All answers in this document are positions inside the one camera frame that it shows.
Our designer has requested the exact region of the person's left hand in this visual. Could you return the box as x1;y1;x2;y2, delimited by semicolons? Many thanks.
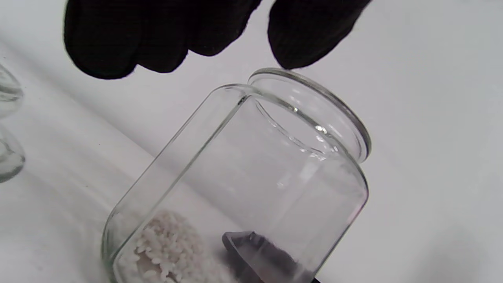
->
64;0;372;79

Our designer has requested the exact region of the clear glass jar lid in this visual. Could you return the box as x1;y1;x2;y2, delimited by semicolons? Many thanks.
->
0;65;26;183

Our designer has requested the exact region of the pile of white rice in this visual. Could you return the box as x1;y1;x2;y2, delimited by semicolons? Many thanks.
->
114;210;232;283

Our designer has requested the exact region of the black food tray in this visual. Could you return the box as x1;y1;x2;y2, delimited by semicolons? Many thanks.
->
222;231;321;283

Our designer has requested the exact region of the clear glass jar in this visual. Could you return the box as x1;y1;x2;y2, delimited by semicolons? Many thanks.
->
101;68;372;283

